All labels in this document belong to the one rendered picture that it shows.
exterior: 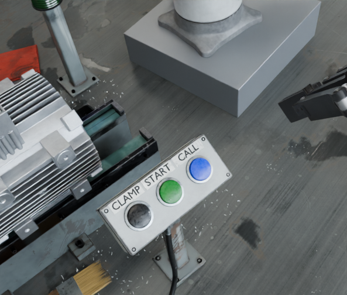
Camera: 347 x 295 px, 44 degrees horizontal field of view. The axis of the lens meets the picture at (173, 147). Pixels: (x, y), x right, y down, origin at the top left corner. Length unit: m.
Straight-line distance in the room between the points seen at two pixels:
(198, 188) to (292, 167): 0.37
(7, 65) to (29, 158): 0.61
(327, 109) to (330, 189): 0.47
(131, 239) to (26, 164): 0.19
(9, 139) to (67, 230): 0.24
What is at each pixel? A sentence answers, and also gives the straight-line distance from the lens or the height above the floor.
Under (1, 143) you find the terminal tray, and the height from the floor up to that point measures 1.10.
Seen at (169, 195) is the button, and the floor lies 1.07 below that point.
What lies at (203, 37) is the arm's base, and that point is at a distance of 0.99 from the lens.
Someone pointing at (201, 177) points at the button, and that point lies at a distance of 0.56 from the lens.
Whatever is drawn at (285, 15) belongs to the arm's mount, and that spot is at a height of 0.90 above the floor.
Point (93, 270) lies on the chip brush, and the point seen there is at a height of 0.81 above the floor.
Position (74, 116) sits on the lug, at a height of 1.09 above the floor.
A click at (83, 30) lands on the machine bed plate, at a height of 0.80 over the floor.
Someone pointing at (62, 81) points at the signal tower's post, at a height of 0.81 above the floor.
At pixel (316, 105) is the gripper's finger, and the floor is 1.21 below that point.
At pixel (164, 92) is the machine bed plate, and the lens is 1.03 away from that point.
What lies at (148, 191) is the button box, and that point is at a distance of 0.55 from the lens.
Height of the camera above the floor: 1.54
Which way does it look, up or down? 53 degrees down
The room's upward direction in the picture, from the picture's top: 10 degrees counter-clockwise
